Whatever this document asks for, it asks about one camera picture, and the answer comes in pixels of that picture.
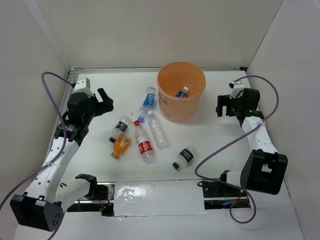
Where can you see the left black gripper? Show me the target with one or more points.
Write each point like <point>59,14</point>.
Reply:
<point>103,107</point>

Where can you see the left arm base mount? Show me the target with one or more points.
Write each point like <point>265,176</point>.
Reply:
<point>101,202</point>

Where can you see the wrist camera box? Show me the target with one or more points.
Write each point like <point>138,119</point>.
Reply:
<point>82,85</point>
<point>237,88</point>

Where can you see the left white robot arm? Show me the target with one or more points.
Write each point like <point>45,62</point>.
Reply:
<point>45,201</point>

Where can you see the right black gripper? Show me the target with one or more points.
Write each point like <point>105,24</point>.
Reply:
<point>222,100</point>

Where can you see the black label tesla bottle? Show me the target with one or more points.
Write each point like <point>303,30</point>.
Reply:
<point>184,158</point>

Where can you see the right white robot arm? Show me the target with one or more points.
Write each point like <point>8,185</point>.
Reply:
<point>265,167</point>

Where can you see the clear unlabeled plastic bottle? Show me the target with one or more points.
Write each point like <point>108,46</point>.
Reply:
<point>157,131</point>

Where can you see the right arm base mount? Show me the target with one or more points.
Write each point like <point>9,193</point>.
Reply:
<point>219,196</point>

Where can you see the blue label bottle in bin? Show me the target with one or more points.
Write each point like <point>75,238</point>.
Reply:
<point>183,93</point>

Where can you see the crushed blue label bottle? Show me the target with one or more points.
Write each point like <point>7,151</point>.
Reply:
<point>147,104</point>

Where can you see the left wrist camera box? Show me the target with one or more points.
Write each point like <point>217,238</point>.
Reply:
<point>82,85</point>

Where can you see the red label water bottle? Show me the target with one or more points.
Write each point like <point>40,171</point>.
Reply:
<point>143,143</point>

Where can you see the dark blue pepsi bottle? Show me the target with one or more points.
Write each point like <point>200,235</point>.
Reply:
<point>120,128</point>

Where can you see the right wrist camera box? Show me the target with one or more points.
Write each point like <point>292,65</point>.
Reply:
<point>237,88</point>

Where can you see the orange juice bottle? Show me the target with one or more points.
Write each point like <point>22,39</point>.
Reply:
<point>120,146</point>

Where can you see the orange plastic bin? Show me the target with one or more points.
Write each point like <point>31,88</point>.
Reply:
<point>180,86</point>

